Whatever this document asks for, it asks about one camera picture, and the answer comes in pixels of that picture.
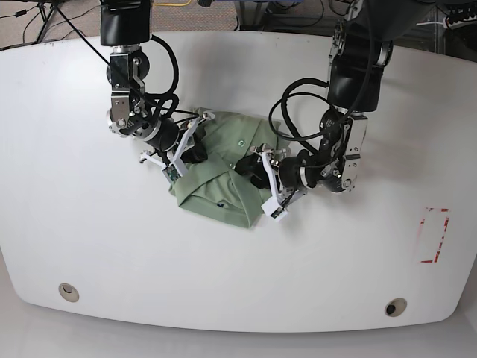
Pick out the table cable grommet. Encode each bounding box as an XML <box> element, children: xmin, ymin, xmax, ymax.
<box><xmin>385</xmin><ymin>298</ymin><xmax>407</xmax><ymax>318</ymax></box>
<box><xmin>58</xmin><ymin>283</ymin><xmax>80</xmax><ymax>303</ymax></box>

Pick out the green t-shirt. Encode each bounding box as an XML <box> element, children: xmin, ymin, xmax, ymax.
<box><xmin>169</xmin><ymin>107</ymin><xmax>288</xmax><ymax>228</ymax></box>

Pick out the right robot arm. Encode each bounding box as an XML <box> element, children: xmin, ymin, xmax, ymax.
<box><xmin>100</xmin><ymin>1</ymin><xmax>212</xmax><ymax>183</ymax></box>

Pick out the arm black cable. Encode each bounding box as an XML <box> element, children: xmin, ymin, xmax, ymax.
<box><xmin>268</xmin><ymin>77</ymin><xmax>332</xmax><ymax>150</ymax></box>
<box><xmin>55</xmin><ymin>0</ymin><xmax>209</xmax><ymax>128</ymax></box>

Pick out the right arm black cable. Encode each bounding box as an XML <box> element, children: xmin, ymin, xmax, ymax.
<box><xmin>55</xmin><ymin>0</ymin><xmax>209</xmax><ymax>128</ymax></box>

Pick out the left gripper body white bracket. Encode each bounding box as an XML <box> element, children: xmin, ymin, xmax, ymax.
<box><xmin>250</xmin><ymin>143</ymin><xmax>308</xmax><ymax>217</ymax></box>

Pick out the left table cable grommet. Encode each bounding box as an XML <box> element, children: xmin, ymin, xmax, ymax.
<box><xmin>58</xmin><ymin>283</ymin><xmax>80</xmax><ymax>303</ymax></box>

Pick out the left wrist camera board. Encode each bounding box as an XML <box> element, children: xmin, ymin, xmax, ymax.
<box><xmin>270</xmin><ymin>207</ymin><xmax>288</xmax><ymax>222</ymax></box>

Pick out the right table cable grommet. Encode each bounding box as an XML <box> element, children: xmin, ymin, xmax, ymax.
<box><xmin>385</xmin><ymin>298</ymin><xmax>407</xmax><ymax>318</ymax></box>

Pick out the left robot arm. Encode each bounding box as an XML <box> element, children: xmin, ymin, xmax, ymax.
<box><xmin>236</xmin><ymin>1</ymin><xmax>434</xmax><ymax>220</ymax></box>

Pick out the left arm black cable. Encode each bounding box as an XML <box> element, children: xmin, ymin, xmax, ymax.
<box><xmin>268</xmin><ymin>77</ymin><xmax>332</xmax><ymax>150</ymax></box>

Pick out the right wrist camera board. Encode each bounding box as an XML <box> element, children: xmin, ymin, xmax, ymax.
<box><xmin>163</xmin><ymin>166</ymin><xmax>181</xmax><ymax>184</ymax></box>

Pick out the white power strip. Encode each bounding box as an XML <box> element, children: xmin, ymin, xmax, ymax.
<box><xmin>444</xmin><ymin>7</ymin><xmax>476</xmax><ymax>29</ymax></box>

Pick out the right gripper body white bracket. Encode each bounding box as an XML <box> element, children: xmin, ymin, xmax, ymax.
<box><xmin>137</xmin><ymin>111</ymin><xmax>215</xmax><ymax>183</ymax></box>

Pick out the yellow cable on floor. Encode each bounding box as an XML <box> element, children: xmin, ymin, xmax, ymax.
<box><xmin>154</xmin><ymin>0</ymin><xmax>195</xmax><ymax>9</ymax></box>

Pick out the red tape rectangle marking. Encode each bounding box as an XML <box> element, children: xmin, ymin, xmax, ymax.
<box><xmin>415</xmin><ymin>207</ymin><xmax>450</xmax><ymax>263</ymax></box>

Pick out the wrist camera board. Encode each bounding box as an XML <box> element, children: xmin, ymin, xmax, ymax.
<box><xmin>163</xmin><ymin>166</ymin><xmax>181</xmax><ymax>184</ymax></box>
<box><xmin>270</xmin><ymin>207</ymin><xmax>288</xmax><ymax>222</ymax></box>

